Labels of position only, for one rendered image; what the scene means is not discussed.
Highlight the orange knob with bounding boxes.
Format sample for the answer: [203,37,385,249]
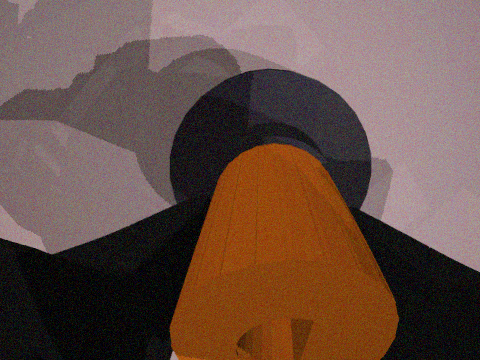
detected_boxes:
[169,143,399,360]

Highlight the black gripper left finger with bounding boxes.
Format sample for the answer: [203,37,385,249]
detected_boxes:
[0,195,212,360]

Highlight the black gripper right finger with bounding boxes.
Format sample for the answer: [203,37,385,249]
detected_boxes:
[348,207,480,360]

